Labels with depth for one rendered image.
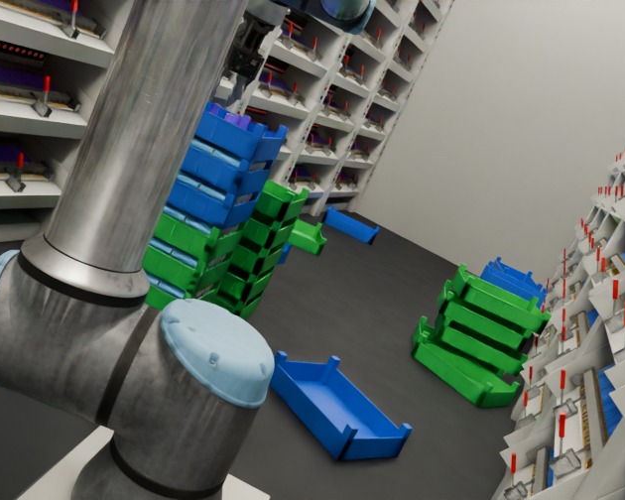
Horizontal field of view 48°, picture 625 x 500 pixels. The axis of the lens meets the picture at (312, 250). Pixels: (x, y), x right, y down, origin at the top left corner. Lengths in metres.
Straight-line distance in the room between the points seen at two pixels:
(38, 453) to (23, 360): 0.40
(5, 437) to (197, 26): 0.74
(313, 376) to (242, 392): 1.01
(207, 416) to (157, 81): 0.36
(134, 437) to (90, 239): 0.23
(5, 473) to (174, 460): 0.38
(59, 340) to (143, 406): 0.12
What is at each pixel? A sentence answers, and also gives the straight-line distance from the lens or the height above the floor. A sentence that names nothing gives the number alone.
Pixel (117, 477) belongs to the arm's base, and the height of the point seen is 0.19.
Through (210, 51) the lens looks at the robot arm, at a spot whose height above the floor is 0.67.
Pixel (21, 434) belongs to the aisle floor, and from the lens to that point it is 1.24.
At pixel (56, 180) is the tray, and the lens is 1.95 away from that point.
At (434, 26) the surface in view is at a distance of 4.48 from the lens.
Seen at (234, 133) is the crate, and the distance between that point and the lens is 1.48.
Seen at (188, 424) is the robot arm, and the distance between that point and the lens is 0.81.
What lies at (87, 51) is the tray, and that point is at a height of 0.52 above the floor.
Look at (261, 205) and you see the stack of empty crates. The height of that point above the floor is 0.34.
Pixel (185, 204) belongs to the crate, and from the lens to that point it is 1.53.
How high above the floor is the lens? 0.70
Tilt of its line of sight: 13 degrees down
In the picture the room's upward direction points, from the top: 25 degrees clockwise
